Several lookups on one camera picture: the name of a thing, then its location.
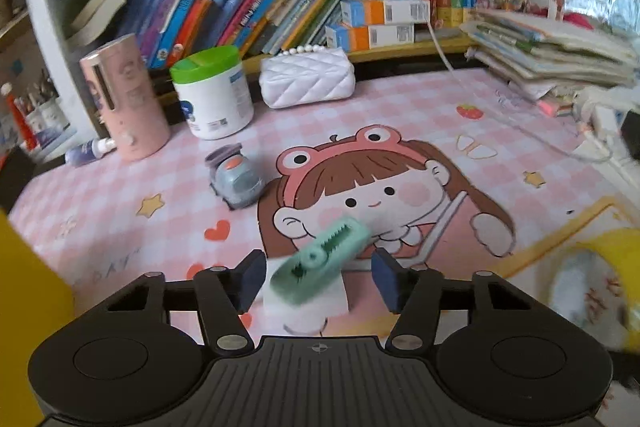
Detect white power strip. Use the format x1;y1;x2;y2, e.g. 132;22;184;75
572;87;640;168

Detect yellow cardboard box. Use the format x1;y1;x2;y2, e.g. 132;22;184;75
0;207;76;427

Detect yellow tape roll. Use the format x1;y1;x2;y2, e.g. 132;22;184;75
547;227;640;350

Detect white can green lid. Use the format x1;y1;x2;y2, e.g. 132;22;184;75
169;46;256;140

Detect green plastic clip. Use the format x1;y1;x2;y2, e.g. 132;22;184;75
270;216;372;305

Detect row of picture books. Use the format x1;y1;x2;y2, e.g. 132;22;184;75
135;0;436;70

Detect grey toy car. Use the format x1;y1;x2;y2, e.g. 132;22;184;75
205;143;266;210

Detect white pen cup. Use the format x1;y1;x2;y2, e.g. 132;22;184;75
37;97;72;146
10;104;42;148

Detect pink printed desk mat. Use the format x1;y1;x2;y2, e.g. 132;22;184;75
7;67;640;338

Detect white yellow bookshelf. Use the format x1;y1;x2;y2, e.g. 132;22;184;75
20;0;556;138

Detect open thick book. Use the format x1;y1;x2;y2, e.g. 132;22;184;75
67;0;143;48

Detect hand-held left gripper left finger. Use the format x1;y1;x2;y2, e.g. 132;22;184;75
75;249;267;356

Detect stack of paper booklets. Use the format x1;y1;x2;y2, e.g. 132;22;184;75
460;7;640;100

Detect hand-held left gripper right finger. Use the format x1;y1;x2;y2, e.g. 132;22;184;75
372;248;566;355

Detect black charger plug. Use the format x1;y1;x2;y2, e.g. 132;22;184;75
620;111;640;158

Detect white quilted purse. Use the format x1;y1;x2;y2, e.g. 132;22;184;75
259;46;357;109

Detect pink humidifier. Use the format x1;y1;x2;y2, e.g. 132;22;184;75
80;33;172;162

